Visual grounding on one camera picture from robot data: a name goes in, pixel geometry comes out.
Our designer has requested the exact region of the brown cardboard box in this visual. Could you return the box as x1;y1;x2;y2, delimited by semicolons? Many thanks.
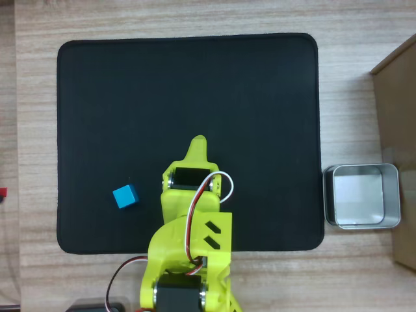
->
370;32;416;274

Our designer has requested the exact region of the white red black servo cable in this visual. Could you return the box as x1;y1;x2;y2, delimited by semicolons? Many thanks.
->
106;255;149;312
184;171;235;271

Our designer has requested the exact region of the square metal tin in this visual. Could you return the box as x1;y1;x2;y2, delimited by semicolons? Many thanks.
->
322;162;402;230

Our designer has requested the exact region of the blue cube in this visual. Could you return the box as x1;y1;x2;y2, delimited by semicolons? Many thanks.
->
112;184;140;209

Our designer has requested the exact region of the black box clear plastic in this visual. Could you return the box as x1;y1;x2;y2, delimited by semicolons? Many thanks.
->
66;296;131;312

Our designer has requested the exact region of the black rectangular mat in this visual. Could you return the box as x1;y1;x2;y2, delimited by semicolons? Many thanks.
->
55;32;326;255

